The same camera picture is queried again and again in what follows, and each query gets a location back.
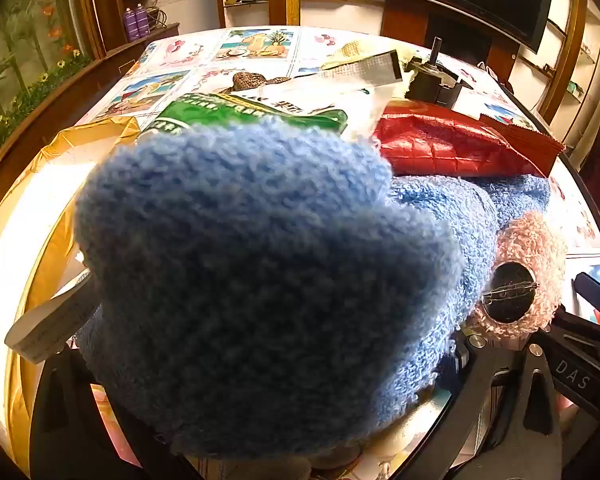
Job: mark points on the printed tablecloth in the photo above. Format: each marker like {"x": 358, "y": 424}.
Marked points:
{"x": 260, "y": 45}

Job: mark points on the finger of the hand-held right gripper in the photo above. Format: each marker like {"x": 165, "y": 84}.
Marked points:
{"x": 592, "y": 290}

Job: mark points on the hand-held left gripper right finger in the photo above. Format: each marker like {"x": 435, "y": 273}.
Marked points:
{"x": 505, "y": 410}

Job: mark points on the floral wall poster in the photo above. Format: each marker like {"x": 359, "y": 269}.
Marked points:
{"x": 20, "y": 60}

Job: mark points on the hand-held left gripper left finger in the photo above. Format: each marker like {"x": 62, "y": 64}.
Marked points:
{"x": 82, "y": 437}

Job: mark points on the blue fuzzy sock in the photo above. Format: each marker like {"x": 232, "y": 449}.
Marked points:
{"x": 255, "y": 260}

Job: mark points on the green white packet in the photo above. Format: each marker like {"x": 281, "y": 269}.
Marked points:
{"x": 240, "y": 112}

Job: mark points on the gold cardboard box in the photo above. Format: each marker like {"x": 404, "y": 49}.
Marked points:
{"x": 90, "y": 135}

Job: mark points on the red quilted packet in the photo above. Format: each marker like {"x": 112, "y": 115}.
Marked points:
{"x": 455, "y": 145}

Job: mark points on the blue terry towel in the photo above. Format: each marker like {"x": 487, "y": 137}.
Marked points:
{"x": 445, "y": 220}

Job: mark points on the black motor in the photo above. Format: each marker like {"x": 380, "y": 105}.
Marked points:
{"x": 430, "y": 82}

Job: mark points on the purple bottle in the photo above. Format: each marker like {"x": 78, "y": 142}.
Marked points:
{"x": 130, "y": 25}
{"x": 142, "y": 21}

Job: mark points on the dark speckled pouch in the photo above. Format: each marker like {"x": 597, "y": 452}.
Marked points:
{"x": 252, "y": 81}

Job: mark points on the pink fluffy brooch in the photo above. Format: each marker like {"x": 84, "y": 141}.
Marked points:
{"x": 520, "y": 240}

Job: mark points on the white paper label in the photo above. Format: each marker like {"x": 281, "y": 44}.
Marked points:
{"x": 45, "y": 325}

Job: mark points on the yellow towel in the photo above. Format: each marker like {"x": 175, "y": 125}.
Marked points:
{"x": 352, "y": 49}

